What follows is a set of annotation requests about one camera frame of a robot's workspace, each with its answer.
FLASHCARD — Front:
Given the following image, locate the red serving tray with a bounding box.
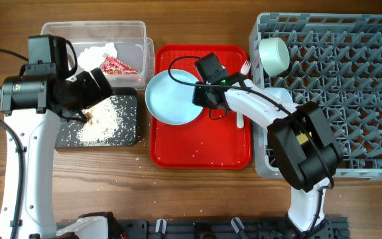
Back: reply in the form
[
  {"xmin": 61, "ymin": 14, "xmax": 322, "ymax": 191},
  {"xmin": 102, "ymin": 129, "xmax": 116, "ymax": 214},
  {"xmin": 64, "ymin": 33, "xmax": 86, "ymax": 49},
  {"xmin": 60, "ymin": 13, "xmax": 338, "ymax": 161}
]
[{"xmin": 150, "ymin": 44, "xmax": 252, "ymax": 169}]

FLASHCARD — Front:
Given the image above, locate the spilled rice pile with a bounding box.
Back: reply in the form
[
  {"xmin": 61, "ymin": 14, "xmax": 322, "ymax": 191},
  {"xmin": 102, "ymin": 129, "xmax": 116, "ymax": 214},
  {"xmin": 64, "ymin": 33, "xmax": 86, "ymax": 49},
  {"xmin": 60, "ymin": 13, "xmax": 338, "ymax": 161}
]
[{"xmin": 77, "ymin": 96, "xmax": 121, "ymax": 146}]

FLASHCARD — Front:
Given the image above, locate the white napkin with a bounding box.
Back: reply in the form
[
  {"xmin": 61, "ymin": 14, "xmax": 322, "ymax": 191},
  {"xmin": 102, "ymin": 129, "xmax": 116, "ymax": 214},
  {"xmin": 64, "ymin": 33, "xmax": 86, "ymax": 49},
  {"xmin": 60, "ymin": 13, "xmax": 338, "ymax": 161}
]
[{"xmin": 78, "ymin": 42, "xmax": 117, "ymax": 71}]

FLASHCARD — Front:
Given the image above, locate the white plastic fork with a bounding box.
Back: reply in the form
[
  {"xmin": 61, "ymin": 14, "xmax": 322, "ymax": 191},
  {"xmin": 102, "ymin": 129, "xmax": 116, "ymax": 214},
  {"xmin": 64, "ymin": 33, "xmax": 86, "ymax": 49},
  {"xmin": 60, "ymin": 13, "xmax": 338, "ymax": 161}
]
[{"xmin": 236, "ymin": 60, "xmax": 251, "ymax": 129}]

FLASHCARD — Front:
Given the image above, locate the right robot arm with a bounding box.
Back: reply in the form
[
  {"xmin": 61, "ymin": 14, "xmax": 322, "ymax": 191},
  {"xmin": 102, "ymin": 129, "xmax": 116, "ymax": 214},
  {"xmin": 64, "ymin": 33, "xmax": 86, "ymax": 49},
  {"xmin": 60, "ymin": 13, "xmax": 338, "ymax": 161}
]
[{"xmin": 193, "ymin": 53, "xmax": 344, "ymax": 238}]

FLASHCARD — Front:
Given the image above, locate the light blue plate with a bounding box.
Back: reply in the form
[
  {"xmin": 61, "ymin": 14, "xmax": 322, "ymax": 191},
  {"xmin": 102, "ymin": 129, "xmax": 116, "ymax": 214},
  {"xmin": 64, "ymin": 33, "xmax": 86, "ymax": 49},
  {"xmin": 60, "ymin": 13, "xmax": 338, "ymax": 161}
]
[{"xmin": 145, "ymin": 70, "xmax": 203, "ymax": 125}]

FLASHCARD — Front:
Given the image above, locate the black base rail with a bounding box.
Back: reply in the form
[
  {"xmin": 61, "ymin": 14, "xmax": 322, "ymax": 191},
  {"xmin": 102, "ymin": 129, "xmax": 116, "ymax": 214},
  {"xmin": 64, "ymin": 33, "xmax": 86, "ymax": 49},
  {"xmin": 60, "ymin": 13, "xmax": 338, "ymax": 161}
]
[{"xmin": 54, "ymin": 217, "xmax": 350, "ymax": 239}]

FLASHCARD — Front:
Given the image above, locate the red snack wrapper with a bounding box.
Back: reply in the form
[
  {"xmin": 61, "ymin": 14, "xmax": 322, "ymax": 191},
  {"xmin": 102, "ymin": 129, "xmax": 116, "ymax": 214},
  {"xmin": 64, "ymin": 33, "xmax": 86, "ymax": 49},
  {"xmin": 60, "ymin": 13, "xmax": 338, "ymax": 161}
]
[{"xmin": 101, "ymin": 56, "xmax": 138, "ymax": 75}]

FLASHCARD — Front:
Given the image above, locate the green bowl with food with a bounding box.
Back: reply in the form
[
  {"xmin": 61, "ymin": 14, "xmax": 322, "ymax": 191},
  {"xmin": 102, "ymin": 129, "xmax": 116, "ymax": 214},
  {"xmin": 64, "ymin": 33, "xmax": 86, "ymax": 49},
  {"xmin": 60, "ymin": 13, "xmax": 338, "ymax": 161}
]
[{"xmin": 259, "ymin": 37, "xmax": 290, "ymax": 77}]

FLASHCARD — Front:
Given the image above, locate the clear plastic waste bin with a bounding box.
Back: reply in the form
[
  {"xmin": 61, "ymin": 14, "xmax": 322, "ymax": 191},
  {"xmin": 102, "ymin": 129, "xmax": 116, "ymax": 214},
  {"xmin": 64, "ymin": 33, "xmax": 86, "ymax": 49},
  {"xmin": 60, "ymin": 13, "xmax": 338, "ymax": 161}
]
[{"xmin": 41, "ymin": 21, "xmax": 155, "ymax": 90}]

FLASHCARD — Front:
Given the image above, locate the black plastic tray bin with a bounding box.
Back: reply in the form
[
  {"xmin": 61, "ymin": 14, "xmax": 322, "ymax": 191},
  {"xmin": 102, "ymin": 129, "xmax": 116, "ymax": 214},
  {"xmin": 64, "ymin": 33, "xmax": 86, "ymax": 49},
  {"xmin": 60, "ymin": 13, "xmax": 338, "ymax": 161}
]
[{"xmin": 55, "ymin": 88, "xmax": 138, "ymax": 149}]

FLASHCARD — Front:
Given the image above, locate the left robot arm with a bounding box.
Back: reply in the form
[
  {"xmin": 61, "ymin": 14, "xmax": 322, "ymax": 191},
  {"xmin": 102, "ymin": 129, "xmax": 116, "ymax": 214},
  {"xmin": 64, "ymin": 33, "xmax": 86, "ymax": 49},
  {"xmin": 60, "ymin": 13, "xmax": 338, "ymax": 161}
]
[{"xmin": 0, "ymin": 35, "xmax": 113, "ymax": 238}]

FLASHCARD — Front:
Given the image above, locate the grey dishwasher rack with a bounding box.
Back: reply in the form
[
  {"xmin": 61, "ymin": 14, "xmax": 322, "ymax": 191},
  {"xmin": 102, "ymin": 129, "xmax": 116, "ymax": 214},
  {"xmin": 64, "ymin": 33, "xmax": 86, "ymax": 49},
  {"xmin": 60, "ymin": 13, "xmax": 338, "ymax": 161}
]
[{"xmin": 249, "ymin": 13, "xmax": 382, "ymax": 180}]

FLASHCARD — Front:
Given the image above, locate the light blue bowl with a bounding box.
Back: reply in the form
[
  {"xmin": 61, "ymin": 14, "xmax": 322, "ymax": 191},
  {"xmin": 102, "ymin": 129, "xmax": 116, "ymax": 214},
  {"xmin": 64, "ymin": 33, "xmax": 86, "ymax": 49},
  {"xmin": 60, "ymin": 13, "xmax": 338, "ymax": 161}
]
[{"xmin": 265, "ymin": 87, "xmax": 293, "ymax": 103}]

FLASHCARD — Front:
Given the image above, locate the yellow plastic cup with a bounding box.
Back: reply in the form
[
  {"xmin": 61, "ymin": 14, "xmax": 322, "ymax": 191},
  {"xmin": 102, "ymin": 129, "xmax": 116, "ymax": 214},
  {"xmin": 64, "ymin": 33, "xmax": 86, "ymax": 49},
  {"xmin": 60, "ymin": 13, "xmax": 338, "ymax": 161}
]
[{"xmin": 296, "ymin": 132, "xmax": 309, "ymax": 145}]

